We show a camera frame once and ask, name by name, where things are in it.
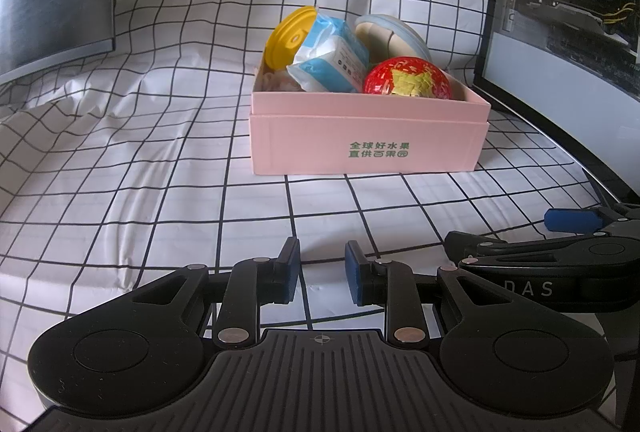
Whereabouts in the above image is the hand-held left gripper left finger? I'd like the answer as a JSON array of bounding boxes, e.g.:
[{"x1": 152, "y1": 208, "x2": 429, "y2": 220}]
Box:
[{"x1": 127, "y1": 236, "x2": 302, "y2": 348}]

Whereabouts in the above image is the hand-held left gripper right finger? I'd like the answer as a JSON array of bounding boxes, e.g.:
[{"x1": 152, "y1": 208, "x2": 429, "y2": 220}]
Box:
[{"x1": 345, "y1": 239, "x2": 518, "y2": 348}]

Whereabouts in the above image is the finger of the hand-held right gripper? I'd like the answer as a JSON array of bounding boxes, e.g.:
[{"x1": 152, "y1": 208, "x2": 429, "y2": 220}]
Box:
[
  {"x1": 544, "y1": 203, "x2": 640, "y2": 233},
  {"x1": 444, "y1": 231, "x2": 608, "y2": 268}
]

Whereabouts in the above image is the pink cardboard box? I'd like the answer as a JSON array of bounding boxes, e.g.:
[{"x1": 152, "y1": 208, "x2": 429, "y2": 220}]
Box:
[{"x1": 250, "y1": 57, "x2": 491, "y2": 175}]

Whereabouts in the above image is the red gold ball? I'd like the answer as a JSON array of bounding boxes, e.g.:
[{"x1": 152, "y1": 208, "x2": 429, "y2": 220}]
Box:
[{"x1": 362, "y1": 56, "x2": 452, "y2": 100}]

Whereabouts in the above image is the pink white striped towel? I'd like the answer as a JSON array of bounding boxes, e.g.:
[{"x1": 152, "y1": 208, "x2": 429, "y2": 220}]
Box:
[{"x1": 257, "y1": 67, "x2": 301, "y2": 92}]

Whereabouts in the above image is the blue white tissue packet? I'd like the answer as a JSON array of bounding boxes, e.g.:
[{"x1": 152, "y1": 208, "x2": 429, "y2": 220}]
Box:
[{"x1": 286, "y1": 12, "x2": 371, "y2": 94}]

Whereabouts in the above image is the round beige container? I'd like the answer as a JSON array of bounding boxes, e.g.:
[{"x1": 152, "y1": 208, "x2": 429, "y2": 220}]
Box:
[{"x1": 354, "y1": 12, "x2": 432, "y2": 63}]

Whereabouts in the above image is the computer case with glass panel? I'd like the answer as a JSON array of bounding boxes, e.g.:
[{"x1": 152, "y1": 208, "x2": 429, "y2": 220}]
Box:
[{"x1": 472, "y1": 0, "x2": 640, "y2": 208}]

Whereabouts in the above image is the white black checked tablecloth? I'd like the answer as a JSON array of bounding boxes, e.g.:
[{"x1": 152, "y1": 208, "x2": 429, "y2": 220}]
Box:
[{"x1": 0, "y1": 0, "x2": 640, "y2": 432}]

